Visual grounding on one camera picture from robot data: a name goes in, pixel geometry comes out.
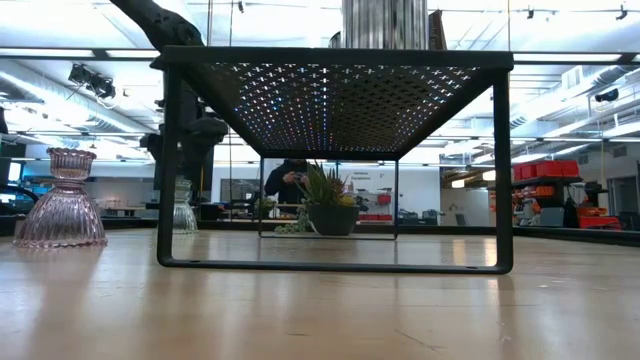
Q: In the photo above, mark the clear ribbed glass candle holder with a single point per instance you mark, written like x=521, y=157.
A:
x=187, y=215

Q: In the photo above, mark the pink ribbed glass candle holder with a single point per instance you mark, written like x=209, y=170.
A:
x=62, y=210

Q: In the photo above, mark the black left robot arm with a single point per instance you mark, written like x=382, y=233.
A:
x=160, y=25

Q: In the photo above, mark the black monitor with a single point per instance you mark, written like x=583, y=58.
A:
x=206, y=172

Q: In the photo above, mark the person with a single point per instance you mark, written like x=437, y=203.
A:
x=280, y=182

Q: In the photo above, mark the small green background plant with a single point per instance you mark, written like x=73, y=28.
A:
x=265, y=206

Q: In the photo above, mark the black track light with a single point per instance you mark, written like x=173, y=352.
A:
x=95, y=85

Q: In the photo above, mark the black perforated metal riser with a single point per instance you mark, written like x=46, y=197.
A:
x=330, y=55

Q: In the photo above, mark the succulent plant in black pot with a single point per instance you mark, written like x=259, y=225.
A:
x=332, y=220

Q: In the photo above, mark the small red bin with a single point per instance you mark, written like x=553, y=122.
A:
x=383, y=199

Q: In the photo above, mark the red storage bins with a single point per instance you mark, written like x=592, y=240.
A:
x=547, y=170

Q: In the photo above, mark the orange storage bins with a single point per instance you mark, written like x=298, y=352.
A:
x=545, y=191

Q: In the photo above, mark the red floor box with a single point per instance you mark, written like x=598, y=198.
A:
x=600, y=222

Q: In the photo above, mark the black ceiling camera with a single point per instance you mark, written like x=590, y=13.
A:
x=607, y=95

